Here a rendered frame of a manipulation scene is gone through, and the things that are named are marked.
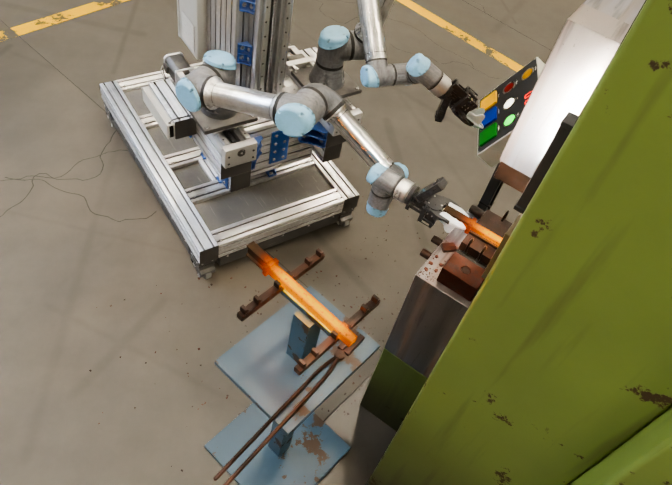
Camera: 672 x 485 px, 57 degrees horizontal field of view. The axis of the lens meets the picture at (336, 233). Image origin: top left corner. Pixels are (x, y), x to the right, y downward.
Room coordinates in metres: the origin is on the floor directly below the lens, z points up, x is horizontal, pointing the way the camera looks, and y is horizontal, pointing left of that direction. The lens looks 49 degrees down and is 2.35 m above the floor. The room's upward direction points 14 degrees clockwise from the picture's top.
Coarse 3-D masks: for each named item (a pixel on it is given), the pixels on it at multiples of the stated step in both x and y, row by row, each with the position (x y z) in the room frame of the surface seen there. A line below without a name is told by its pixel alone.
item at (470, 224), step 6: (444, 210) 1.39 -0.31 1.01; (450, 210) 1.39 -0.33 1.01; (456, 210) 1.40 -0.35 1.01; (456, 216) 1.37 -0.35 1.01; (462, 216) 1.38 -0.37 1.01; (462, 222) 1.37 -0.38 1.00; (468, 222) 1.36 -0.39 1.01; (474, 222) 1.36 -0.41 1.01; (468, 228) 1.34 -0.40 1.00; (474, 228) 1.34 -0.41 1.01; (480, 228) 1.35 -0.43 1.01; (480, 234) 1.33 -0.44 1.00; (486, 234) 1.33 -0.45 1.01; (492, 234) 1.34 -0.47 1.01; (492, 240) 1.31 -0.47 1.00; (498, 240) 1.32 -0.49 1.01
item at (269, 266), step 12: (252, 252) 1.04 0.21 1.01; (264, 252) 1.04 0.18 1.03; (264, 264) 1.02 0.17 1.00; (276, 264) 1.02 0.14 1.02; (276, 276) 0.98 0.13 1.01; (288, 276) 0.99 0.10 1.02; (288, 288) 0.95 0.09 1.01; (300, 288) 0.96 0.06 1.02; (300, 300) 0.93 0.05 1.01; (312, 300) 0.93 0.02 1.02; (312, 312) 0.90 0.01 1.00; (324, 312) 0.90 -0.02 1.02; (324, 324) 0.88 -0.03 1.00; (336, 324) 0.88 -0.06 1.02; (348, 336) 0.85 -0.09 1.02
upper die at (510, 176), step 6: (498, 168) 1.29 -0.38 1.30; (504, 168) 1.28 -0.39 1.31; (510, 168) 1.28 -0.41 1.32; (498, 174) 1.29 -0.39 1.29; (504, 174) 1.28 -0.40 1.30; (510, 174) 1.27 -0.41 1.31; (516, 174) 1.27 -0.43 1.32; (522, 174) 1.26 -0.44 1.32; (504, 180) 1.28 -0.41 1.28; (510, 180) 1.27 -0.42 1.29; (516, 180) 1.27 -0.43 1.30; (522, 180) 1.26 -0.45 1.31; (528, 180) 1.25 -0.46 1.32; (516, 186) 1.26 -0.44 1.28; (522, 186) 1.26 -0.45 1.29; (522, 192) 1.25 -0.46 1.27
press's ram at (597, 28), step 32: (608, 0) 1.37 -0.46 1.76; (640, 0) 1.41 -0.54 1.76; (576, 32) 1.23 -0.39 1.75; (608, 32) 1.23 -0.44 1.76; (576, 64) 1.22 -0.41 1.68; (608, 64) 1.20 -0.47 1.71; (544, 96) 1.23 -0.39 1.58; (576, 96) 1.21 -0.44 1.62; (544, 128) 1.22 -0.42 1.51; (512, 160) 1.23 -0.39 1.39
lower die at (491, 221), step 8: (488, 216) 1.44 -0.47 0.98; (496, 216) 1.45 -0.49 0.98; (480, 224) 1.37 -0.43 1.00; (488, 224) 1.39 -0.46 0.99; (496, 224) 1.40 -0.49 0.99; (504, 224) 1.42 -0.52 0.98; (472, 232) 1.33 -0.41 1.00; (496, 232) 1.37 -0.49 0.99; (504, 232) 1.37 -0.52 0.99; (464, 240) 1.30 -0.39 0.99; (480, 240) 1.31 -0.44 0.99; (488, 240) 1.31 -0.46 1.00; (464, 248) 1.28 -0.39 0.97; (472, 248) 1.27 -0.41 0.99; (480, 248) 1.28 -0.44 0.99; (488, 248) 1.29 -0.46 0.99; (496, 248) 1.29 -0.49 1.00; (472, 256) 1.27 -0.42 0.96; (488, 256) 1.26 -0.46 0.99
